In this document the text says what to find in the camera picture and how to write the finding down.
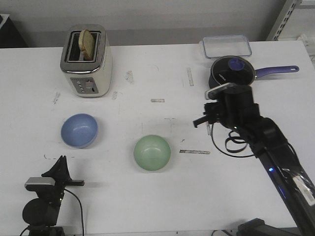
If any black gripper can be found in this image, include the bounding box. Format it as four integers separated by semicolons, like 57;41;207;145
41;155;85;195
193;102;228;128

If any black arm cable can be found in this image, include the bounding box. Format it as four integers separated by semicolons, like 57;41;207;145
19;188;85;236
210;122;256;158

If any slice of toast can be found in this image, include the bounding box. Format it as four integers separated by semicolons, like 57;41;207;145
78;29;95;61

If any cream and chrome toaster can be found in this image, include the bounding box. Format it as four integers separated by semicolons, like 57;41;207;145
60;24;113;98

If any clear plastic food container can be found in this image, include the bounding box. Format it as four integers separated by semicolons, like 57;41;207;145
199;34;252;59

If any green bowl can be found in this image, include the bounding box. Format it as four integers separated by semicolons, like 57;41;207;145
133;135;171;171

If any glass pot lid blue knob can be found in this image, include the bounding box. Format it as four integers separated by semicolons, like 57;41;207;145
212;56;255;87

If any blue bowl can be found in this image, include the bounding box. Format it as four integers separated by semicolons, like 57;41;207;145
61;114;98;148

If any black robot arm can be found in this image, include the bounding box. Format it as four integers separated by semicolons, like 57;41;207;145
22;155;85;236
193;83;315;236

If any grey metal shelf upright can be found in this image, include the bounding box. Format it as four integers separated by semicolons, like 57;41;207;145
266;0;302;41

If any dark blue saucepan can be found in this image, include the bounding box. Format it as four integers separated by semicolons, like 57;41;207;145
208;56;300;89

